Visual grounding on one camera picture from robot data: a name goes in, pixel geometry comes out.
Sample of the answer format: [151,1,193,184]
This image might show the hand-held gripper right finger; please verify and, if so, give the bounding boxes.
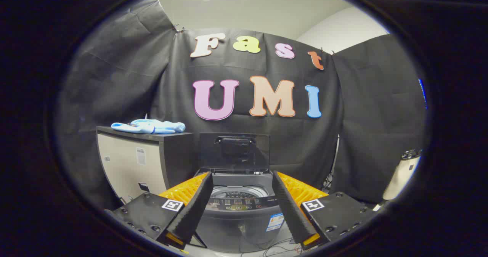
[271,170,378,251]

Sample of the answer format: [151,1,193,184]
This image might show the light blue garment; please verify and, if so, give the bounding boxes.
[111,119,186,135]

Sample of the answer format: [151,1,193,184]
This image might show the hanging black cable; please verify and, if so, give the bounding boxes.
[322,135,340,191]

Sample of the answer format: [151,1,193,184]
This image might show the white appliance with chrome top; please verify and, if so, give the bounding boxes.
[382,149,422,201]

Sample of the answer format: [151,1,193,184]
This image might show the grey washing machine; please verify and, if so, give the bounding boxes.
[194,169,290,254]

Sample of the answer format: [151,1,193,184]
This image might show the white cabinet with dark top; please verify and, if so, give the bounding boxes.
[96,126,196,205]

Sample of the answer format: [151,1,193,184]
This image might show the floor cables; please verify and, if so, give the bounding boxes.
[240,239,305,257]

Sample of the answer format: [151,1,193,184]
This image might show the black backdrop cloth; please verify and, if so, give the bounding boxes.
[55,0,427,212]

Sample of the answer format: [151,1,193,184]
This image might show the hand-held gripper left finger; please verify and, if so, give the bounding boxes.
[105,171,214,250]

